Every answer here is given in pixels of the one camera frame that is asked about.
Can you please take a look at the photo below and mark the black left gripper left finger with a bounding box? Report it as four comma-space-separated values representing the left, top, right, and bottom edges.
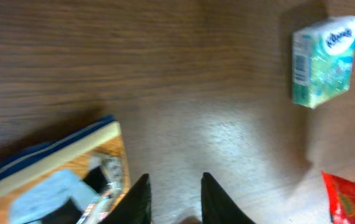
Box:
100, 174, 152, 224

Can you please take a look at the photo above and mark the yellow snack bag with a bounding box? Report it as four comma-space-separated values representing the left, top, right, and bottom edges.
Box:
0, 115, 131, 223

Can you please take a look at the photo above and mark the green tissue pack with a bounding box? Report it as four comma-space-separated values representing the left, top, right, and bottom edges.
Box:
292, 16, 355, 109

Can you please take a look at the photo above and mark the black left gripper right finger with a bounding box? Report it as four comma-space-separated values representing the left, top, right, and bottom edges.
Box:
201, 172, 255, 224

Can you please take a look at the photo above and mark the red candy bag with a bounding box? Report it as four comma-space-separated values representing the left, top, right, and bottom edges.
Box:
321, 171, 355, 224

